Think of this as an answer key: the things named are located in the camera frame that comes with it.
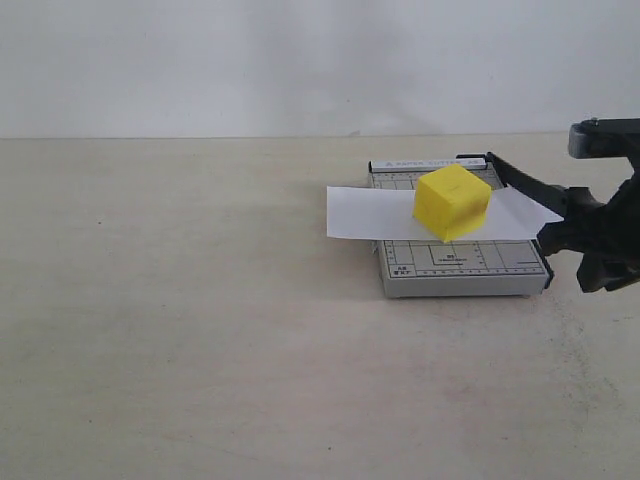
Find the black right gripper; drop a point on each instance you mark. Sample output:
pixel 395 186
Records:
pixel 607 235

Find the black cutter blade arm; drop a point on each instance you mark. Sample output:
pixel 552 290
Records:
pixel 571 204

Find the yellow cube block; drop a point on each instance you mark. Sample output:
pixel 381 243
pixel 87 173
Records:
pixel 451 202

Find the grey paper cutter base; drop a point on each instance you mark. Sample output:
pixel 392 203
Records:
pixel 417 269

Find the white paper strip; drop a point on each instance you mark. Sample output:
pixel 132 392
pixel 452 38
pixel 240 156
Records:
pixel 386 215

